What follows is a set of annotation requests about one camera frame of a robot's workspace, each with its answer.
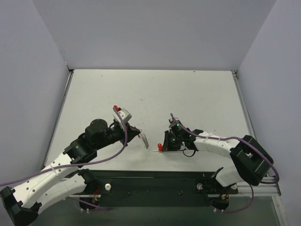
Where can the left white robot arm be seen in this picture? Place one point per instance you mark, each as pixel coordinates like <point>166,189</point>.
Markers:
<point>64,176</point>

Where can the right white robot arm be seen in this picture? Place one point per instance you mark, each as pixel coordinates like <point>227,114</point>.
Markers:
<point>251,162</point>

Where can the red handled metal keyring holder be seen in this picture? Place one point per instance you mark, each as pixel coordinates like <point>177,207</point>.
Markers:
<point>143,137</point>

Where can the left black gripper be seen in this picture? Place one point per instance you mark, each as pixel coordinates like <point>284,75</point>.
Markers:
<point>128,131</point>

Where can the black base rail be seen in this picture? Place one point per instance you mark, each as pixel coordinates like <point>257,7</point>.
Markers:
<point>117,188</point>

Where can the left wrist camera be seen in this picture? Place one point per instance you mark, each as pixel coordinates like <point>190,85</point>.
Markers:
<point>121,113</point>

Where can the aluminium frame rail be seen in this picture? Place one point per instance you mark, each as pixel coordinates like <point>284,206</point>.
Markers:
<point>272,177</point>

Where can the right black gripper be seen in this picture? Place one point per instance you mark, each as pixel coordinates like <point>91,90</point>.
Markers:
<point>168,141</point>

